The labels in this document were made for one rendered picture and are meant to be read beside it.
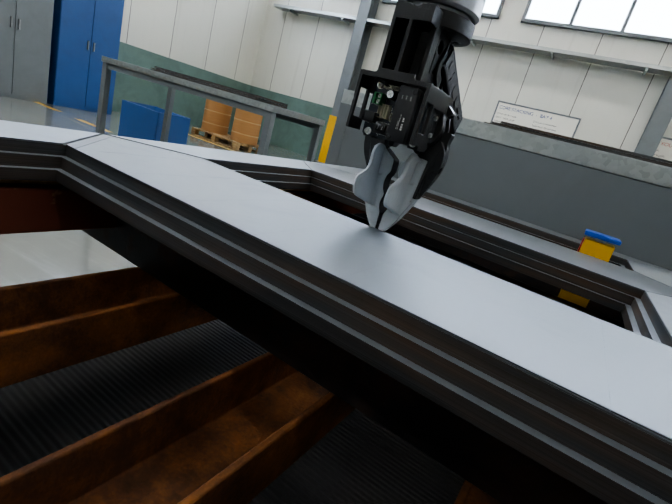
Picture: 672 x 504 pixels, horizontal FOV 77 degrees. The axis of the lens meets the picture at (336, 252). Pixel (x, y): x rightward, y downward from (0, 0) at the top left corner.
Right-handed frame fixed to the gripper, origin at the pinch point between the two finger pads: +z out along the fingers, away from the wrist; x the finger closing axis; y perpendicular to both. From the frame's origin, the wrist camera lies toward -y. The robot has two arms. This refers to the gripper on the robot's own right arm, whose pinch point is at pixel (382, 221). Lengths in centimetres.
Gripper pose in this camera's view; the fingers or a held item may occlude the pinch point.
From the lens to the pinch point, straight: 46.8
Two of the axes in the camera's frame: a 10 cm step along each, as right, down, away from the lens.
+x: 8.1, 3.7, -4.5
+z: -2.7, 9.2, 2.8
